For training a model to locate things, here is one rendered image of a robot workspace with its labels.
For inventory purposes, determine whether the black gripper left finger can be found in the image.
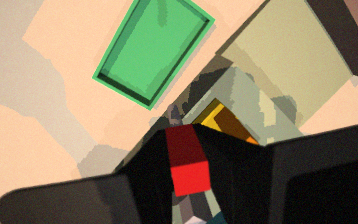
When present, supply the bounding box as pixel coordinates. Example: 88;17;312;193
0;129;172;224

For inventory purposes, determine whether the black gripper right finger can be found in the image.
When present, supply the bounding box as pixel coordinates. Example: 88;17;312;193
192;123;358;224

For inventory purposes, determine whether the green tray floor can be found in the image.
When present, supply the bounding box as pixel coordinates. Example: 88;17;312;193
101;0;207;100

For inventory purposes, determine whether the red-headed pin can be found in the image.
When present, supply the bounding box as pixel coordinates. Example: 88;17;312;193
165;104;210;196

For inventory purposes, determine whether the green tray rim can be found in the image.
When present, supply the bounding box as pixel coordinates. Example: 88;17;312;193
91;0;216;111

